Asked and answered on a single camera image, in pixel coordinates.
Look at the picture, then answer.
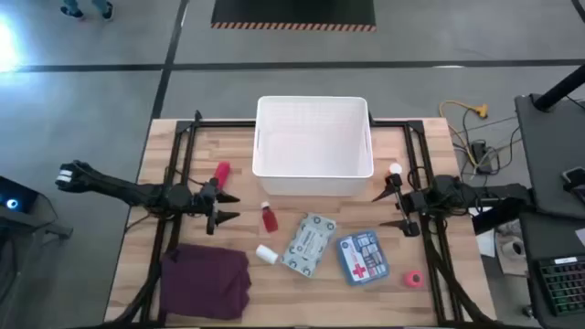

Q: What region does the grey pouch with blue crosses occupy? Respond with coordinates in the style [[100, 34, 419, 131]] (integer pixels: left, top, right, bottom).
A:
[[280, 212, 338, 279]]

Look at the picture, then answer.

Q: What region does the red bottle with white cap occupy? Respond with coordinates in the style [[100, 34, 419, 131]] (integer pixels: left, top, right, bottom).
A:
[[260, 201, 280, 234]]

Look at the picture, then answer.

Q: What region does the black pole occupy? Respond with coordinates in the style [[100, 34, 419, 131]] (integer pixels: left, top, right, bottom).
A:
[[532, 63, 585, 113]]

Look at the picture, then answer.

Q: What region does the red tape roll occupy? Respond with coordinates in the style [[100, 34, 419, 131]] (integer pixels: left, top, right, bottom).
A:
[[402, 270, 425, 289]]

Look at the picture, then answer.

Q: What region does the purple folded cloth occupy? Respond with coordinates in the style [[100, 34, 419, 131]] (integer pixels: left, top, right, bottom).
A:
[[158, 243, 252, 322]]

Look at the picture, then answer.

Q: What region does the black hazard-striped floor mat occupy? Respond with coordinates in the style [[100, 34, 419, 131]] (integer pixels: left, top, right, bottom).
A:
[[210, 0, 378, 33]]

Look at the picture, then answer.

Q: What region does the white tape roll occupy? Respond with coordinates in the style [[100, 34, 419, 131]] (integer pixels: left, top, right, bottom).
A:
[[500, 237, 527, 264]]

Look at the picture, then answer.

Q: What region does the white perforated plastic basket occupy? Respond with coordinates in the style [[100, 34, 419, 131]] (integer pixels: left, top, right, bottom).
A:
[[251, 95, 375, 197]]

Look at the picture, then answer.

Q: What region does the black phone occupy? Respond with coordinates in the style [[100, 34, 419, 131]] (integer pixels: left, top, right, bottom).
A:
[[561, 166, 585, 193]]

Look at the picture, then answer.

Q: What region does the blue first aid kit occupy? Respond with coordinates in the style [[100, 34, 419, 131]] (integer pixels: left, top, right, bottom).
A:
[[335, 229, 391, 288]]

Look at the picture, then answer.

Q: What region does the dark grey desk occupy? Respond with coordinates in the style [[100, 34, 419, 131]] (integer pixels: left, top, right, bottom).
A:
[[514, 93, 585, 220]]

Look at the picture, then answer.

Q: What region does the black power strip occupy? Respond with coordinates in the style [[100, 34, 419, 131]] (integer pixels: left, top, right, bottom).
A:
[[470, 140, 495, 175]]

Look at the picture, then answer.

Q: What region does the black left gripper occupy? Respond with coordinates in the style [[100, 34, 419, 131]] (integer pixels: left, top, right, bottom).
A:
[[196, 176, 241, 237]]

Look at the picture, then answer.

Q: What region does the person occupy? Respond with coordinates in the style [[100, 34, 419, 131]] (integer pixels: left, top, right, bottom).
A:
[[58, 0, 115, 22]]

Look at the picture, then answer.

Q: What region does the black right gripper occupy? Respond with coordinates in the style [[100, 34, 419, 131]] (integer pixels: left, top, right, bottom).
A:
[[370, 173, 429, 238]]

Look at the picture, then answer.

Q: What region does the yellow extension cable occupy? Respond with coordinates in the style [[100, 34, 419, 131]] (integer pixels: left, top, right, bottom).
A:
[[438, 100, 490, 170]]

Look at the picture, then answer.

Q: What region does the white pill bottle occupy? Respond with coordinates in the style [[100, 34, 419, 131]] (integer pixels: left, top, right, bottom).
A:
[[254, 244, 280, 266]]

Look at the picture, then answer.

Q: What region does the black keyboard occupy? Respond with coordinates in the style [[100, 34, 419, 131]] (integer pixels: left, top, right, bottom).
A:
[[537, 255, 585, 317]]

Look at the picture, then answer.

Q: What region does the black metal table frame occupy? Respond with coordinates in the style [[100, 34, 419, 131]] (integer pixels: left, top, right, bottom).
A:
[[107, 109, 504, 329]]

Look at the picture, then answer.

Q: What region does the black device with blue light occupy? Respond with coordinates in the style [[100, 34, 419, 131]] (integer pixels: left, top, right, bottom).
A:
[[0, 175, 40, 216]]

